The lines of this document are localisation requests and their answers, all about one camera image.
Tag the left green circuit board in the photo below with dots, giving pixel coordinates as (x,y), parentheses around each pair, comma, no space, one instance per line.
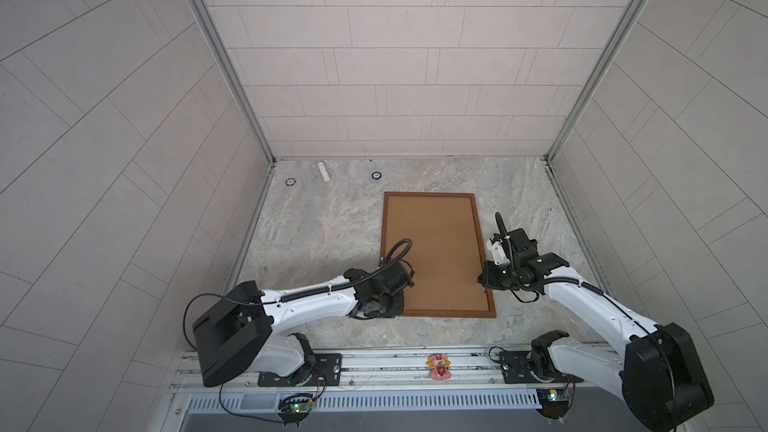
(295,408)

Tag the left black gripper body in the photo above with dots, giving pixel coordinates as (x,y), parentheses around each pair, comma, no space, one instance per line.
(387,307)

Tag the green circuit board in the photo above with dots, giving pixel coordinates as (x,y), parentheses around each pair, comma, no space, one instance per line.
(295,408)
(555,404)

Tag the pink toy figure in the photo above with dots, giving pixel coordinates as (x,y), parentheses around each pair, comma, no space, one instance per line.
(439,366)

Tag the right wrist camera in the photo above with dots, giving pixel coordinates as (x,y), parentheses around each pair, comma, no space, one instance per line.
(497,252)

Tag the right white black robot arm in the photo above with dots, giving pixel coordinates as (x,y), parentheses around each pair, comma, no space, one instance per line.
(654,369)

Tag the white vented cable duct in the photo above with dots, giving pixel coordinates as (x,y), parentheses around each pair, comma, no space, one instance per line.
(373,401)

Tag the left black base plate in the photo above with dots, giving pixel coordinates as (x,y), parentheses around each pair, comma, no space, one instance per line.
(323,369)

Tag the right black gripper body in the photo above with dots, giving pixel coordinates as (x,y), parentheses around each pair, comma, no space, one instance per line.
(500,276)

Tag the aluminium front rail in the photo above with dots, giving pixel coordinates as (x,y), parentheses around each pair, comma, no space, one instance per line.
(399,368)

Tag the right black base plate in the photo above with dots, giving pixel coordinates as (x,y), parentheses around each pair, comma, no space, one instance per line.
(513,366)

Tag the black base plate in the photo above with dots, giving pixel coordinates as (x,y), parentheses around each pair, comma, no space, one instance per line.
(323,369)
(513,366)

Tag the brown wooden picture frame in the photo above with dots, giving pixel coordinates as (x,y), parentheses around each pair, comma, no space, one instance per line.
(480,252)

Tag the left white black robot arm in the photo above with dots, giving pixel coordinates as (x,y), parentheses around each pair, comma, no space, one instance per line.
(252,330)

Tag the white cylinder tube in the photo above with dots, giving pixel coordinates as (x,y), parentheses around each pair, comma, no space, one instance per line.
(323,172)

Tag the right green circuit board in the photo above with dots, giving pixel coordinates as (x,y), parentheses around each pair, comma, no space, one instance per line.
(555,404)

